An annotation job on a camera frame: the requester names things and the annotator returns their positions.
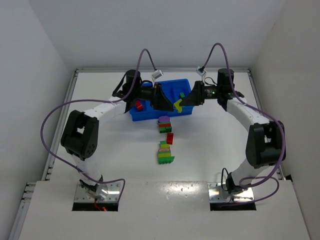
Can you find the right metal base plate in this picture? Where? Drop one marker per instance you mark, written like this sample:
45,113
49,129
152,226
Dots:
219,196

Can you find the lime green lego brick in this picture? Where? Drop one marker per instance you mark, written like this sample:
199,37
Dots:
177,105

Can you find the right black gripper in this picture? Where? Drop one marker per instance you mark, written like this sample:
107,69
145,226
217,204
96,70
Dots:
200,92

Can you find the metal base plate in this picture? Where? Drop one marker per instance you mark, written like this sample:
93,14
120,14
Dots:
219,196
110,192

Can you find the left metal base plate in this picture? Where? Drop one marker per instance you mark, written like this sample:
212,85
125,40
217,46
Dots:
110,192

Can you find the blue divided plastic bin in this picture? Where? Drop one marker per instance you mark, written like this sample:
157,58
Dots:
172,89

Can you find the green yellow lego stack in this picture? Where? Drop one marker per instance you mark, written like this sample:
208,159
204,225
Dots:
164,155

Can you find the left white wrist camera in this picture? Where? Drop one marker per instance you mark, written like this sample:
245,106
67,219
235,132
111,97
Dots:
157,74

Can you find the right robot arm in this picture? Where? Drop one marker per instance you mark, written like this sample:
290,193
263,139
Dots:
265,145

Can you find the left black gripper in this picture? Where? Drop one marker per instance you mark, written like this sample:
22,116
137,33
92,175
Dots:
155,95

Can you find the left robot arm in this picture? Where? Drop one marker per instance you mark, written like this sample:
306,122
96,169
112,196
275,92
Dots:
81,132

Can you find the green red striped lego stack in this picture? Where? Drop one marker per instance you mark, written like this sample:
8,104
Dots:
164,127

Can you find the purple round lego brick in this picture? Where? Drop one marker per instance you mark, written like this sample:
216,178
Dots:
164,119

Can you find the red flower lego brick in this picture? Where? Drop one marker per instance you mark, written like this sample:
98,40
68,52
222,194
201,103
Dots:
138,105

